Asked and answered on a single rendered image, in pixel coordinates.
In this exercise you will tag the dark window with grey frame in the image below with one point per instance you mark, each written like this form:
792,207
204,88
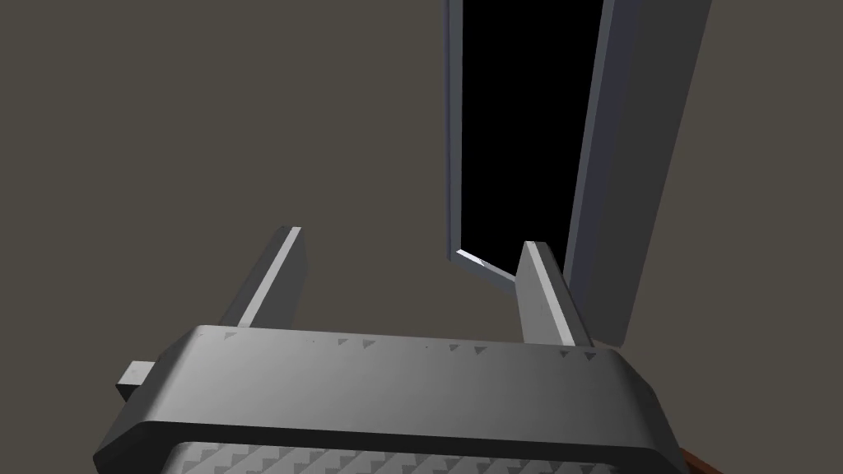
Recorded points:
520,131

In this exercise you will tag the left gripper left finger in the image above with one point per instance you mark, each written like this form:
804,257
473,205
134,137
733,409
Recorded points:
273,283

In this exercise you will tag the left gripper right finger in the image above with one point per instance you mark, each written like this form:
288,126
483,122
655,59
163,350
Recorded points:
546,303

